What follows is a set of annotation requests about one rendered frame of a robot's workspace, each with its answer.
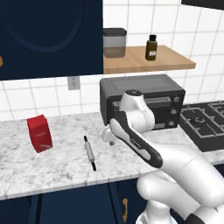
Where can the grey wall socket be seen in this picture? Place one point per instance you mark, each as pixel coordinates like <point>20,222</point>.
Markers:
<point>73,83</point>

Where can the dark grey toaster oven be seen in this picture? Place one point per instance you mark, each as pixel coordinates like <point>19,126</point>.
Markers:
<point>140,84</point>

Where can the brown bottle with black cap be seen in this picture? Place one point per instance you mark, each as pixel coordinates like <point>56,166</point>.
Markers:
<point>151,49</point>

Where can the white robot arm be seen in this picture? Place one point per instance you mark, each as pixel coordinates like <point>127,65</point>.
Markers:
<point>186,175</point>

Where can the red carton box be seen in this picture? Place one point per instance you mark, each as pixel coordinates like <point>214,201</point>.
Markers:
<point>40,134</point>

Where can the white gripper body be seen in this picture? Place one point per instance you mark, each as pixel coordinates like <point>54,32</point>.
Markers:
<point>106,133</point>

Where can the black gas hob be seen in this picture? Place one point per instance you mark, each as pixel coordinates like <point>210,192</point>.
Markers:
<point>204,128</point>

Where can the narrow navy cabinet front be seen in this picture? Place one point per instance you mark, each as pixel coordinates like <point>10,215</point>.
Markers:
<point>16,211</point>

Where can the brass cupboard knob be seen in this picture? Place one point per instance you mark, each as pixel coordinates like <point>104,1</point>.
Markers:
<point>1,61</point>

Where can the wooden wall shelf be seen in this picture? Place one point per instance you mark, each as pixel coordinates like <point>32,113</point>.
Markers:
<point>163,59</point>

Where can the grey jar with dark lid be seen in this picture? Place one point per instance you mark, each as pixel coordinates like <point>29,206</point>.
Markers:
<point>114,43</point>

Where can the dark range hood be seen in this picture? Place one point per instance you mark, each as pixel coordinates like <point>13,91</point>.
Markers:
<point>207,3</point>

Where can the wide navy drawer front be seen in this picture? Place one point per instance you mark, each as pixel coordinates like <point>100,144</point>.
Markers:
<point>75,205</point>

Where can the navy base cupboard door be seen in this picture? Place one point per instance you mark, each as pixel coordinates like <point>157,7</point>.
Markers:
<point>132,201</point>

